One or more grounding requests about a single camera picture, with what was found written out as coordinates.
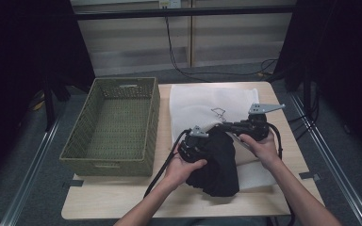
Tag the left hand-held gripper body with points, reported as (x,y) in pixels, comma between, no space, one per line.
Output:
(193,147)

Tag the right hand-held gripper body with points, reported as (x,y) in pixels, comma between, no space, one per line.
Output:
(256,127)

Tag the black cloth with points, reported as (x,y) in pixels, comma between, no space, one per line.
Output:
(220,169)

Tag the white mesh laundry bag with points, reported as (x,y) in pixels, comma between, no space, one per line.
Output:
(194,103)

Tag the green woven basket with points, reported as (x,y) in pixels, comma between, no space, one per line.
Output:
(116,125)

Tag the person's right hand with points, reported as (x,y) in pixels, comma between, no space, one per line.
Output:
(265,150)

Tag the person's left hand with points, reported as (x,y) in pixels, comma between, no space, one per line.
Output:
(179,171)

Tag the dark tape piece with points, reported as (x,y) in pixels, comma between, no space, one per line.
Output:
(75,183)
(309,175)

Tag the dark curtain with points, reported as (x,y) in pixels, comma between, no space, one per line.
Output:
(22,62)
(342,62)

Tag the black horizontal bar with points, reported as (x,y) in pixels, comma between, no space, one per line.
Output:
(182,12)

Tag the black metal stand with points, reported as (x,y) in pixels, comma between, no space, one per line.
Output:
(48,106)

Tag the aluminium floor rail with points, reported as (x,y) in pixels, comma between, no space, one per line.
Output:
(28,179)
(342,179)

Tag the white wall outlet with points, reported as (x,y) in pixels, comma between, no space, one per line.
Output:
(169,3)

